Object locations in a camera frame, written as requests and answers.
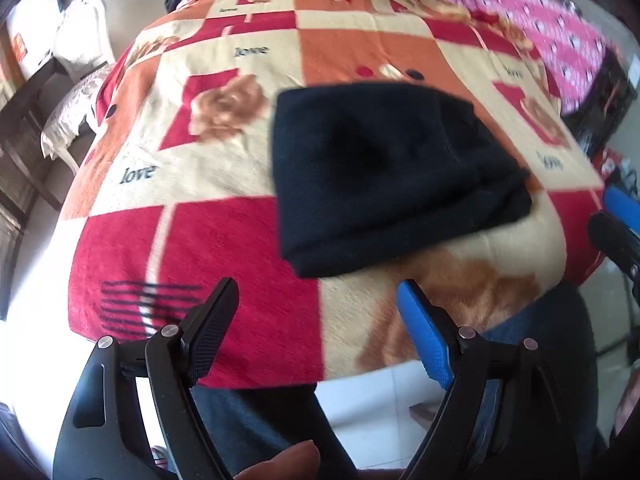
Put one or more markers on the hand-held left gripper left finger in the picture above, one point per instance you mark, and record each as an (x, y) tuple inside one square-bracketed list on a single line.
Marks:
[(212, 330)]

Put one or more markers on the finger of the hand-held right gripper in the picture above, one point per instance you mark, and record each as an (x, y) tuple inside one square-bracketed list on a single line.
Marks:
[(622, 205), (612, 242)]

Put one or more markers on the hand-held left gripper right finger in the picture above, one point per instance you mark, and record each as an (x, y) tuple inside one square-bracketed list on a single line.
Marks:
[(427, 340)]

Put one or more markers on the black pants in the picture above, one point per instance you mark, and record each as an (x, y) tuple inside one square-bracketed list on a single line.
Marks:
[(390, 175)]

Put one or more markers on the person's left hand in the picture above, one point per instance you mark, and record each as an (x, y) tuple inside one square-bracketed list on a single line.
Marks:
[(285, 460)]

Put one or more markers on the red orange printed blanket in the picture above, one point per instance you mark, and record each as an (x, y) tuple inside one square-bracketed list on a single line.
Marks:
[(225, 240)]

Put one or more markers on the person's blue jeans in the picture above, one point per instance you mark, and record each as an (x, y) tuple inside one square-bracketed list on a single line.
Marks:
[(260, 425)]

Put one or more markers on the pink printed blanket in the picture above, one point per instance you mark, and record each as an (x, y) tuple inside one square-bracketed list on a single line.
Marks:
[(525, 10)]

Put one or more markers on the chair with lace cover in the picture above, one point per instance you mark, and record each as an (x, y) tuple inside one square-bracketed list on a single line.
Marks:
[(70, 110)]

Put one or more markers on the dark wooden table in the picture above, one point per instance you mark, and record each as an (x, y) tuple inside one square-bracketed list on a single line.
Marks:
[(25, 105)]

